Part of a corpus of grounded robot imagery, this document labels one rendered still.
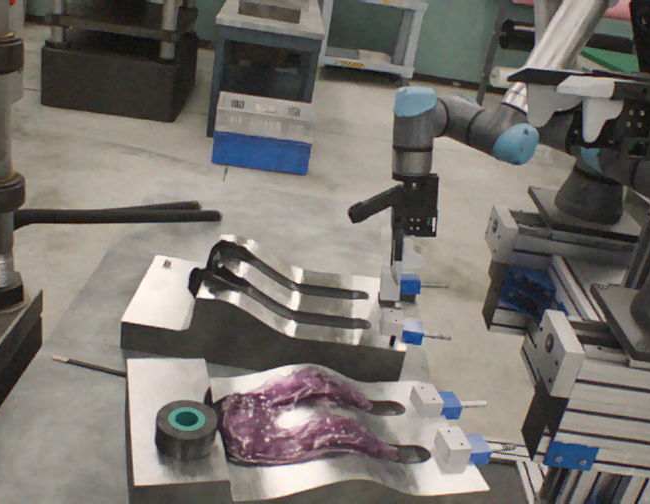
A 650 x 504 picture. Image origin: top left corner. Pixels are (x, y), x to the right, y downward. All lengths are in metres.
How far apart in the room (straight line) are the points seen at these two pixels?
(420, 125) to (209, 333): 0.52
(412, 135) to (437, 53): 6.60
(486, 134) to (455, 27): 6.58
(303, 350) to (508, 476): 1.05
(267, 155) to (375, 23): 3.49
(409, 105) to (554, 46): 0.27
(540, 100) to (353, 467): 0.54
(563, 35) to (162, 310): 0.86
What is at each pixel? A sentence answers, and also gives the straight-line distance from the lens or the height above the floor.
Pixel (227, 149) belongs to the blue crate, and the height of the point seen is 0.11.
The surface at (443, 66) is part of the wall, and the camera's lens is 7.96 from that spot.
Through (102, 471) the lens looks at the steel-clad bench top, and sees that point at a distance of 1.12.
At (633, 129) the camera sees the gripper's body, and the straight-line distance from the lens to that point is 0.80.
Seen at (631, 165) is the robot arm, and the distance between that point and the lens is 0.99.
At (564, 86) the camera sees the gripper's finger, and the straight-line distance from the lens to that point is 0.70.
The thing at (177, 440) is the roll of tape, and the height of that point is 0.94.
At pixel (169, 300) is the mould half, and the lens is 1.39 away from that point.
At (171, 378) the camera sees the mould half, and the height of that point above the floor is 0.91.
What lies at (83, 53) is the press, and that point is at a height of 0.40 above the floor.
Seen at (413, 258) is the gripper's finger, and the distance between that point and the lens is 1.38.
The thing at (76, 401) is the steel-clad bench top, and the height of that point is 0.80.
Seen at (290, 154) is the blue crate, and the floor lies 0.13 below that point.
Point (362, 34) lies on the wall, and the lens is 7.77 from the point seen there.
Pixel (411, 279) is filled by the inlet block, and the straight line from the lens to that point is 1.41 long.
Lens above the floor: 1.57
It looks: 25 degrees down
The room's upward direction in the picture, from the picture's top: 10 degrees clockwise
